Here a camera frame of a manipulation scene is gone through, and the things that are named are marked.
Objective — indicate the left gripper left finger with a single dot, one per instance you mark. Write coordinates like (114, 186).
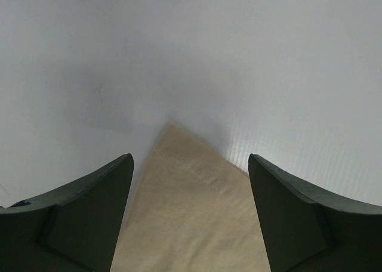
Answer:
(74, 227)

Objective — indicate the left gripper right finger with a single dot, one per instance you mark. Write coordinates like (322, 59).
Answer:
(308, 228)

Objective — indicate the beige t shirt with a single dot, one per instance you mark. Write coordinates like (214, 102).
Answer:
(193, 211)

